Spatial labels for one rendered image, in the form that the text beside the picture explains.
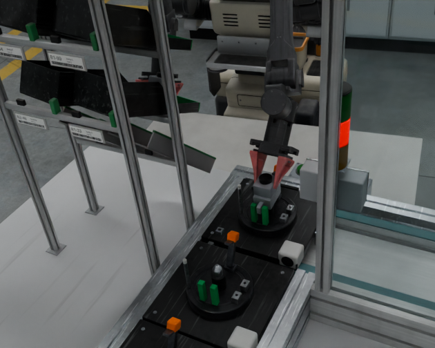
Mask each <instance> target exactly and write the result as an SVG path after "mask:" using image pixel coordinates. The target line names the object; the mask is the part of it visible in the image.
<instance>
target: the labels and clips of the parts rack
mask: <svg viewBox="0 0 435 348"><path fill-rule="evenodd" d="M26 30H27V32H28V36H29V39H30V41H35V40H37V39H39V35H38V32H37V28H36V25H35V23H29V24H27V25H26ZM1 34H3V33H2V31H1V28H0V35H1ZM50 40H51V43H56V44H60V43H61V38H60V36H57V35H50ZM90 40H91V43H92V46H93V50H94V51H99V46H98V43H97V37H96V34H95V31H93V32H92V33H90ZM47 54H48V58H49V61H50V65H51V66H58V67H62V68H70V69H74V70H82V71H86V72H87V71H88V69H87V66H86V61H85V58H84V56H80V55H72V54H67V53H62V52H54V51H49V50H47ZM0 57H5V58H10V59H18V60H22V61H27V59H26V55H25V52H24V50H23V46H15V45H10V44H5V43H0ZM16 101H17V105H20V106H25V105H26V101H25V100H24V99H19V98H18V99H16ZM49 104H50V108H51V111H52V113H53V114H54V115H57V114H58V113H59V112H61V109H60V106H59V102H58V99H57V98H52V99H51V100H49ZM14 114H15V117H16V119H17V122H18V124H24V125H27V126H33V127H36V128H42V129H45V130H49V128H48V125H47V122H46V118H45V117H39V116H35V115H29V114H26V113H20V112H17V111H14ZM71 114H72V116H73V117H76V118H80V117H81V112H80V111H78V110H72V111H71ZM108 115H109V118H110V124H111V126H112V127H114V128H117V124H116V121H115V115H114V112H113V110H111V111H110V112H109V113H108ZM68 127H69V129H70V134H71V136H74V137H77V138H76V141H77V143H79V144H84V145H87V146H92V147H96V148H101V149H104V150H107V151H113V152H116V153H121V154H123V150H122V147H121V146H117V145H114V144H108V143H106V141H105V138H104V133H103V131H102V130H97V129H94V128H89V127H85V126H79V125H76V124H70V123H68ZM136 151H137V157H138V158H142V159H145V160H150V161H154V162H159V163H162V164H168V165H171V166H176V164H175V159H171V158H169V157H164V156H161V155H156V154H153V152H152V151H151V150H148V149H145V150H144V151H145V152H143V151H138V150H136Z"/></svg>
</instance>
